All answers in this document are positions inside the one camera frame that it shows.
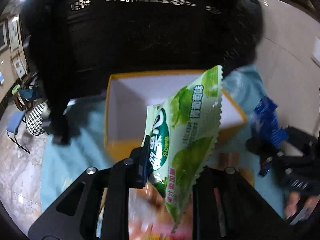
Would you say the blue snack bag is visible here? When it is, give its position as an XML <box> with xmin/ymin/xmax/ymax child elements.
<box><xmin>246</xmin><ymin>96</ymin><xmax>289</xmax><ymax>177</ymax></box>

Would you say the green white snack bag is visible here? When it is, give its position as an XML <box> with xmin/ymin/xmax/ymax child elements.
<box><xmin>145</xmin><ymin>65</ymin><xmax>222</xmax><ymax>230</ymax></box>

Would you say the person's right hand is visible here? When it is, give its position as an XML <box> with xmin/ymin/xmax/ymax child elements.
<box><xmin>285</xmin><ymin>191</ymin><xmax>319</xmax><ymax>226</ymax></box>

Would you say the checkered stool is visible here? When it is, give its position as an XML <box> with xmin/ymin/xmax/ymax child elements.
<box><xmin>26</xmin><ymin>102</ymin><xmax>47</xmax><ymax>137</ymax></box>

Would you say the blue chair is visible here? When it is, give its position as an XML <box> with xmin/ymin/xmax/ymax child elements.
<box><xmin>7</xmin><ymin>110</ymin><xmax>30</xmax><ymax>154</ymax></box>

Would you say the yellow cardboard box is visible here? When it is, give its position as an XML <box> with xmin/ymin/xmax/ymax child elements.
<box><xmin>104</xmin><ymin>66</ymin><xmax>248</xmax><ymax>168</ymax></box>

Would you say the dark carved wooden cabinet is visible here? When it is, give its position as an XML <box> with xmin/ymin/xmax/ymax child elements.
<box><xmin>21</xmin><ymin>0</ymin><xmax>263</xmax><ymax>145</ymax></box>

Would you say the white scroll picture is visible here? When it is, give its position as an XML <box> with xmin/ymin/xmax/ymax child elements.
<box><xmin>8</xmin><ymin>16</ymin><xmax>20</xmax><ymax>51</ymax></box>

